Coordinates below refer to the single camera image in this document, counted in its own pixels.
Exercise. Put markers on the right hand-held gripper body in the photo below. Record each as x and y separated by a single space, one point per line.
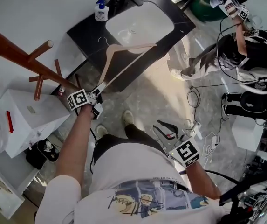
185 151

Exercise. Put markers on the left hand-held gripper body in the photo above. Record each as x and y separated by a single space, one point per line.
77 99

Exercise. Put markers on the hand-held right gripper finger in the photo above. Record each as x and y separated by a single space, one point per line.
169 125
158 134

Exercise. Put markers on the light wooden clothes hanger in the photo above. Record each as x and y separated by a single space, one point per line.
114 59

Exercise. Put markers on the brown wooden coat rack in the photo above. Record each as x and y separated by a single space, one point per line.
19 55

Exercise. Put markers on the person's left forearm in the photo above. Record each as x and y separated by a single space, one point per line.
71 143

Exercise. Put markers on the person's right forearm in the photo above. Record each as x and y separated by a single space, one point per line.
200 183

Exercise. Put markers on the small red white bottle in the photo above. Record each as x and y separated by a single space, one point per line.
61 91

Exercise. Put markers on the white power strip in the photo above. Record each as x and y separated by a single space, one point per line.
195 128

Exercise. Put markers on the white charger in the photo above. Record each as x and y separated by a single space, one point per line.
214 141

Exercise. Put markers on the person's right shoe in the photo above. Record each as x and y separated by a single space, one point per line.
128 117

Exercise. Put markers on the person's shoe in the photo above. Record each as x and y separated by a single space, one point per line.
101 130
128 117

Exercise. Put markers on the person's left shoe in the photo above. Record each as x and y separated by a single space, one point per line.
101 130

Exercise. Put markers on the person's black trousers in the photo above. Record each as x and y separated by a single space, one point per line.
114 143

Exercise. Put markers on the black vanity counter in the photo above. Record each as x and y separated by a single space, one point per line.
86 36

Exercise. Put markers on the white cabinet box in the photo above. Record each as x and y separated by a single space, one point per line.
30 122

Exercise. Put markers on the person's white printed shirt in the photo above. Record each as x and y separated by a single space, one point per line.
133 185

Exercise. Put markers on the white cube stool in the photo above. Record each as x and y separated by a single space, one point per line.
246 134

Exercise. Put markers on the black waste bin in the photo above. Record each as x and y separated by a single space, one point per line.
41 154

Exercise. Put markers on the red strip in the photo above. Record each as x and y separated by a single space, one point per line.
9 122

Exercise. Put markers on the white wash basin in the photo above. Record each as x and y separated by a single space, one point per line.
140 24

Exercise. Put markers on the white soap pump bottle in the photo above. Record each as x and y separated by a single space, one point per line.
101 11

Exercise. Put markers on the black pump dispenser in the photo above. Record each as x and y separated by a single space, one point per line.
114 4

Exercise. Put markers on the white shelf tray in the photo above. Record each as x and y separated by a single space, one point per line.
0 190

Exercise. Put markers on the green ball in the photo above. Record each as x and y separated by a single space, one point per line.
205 9

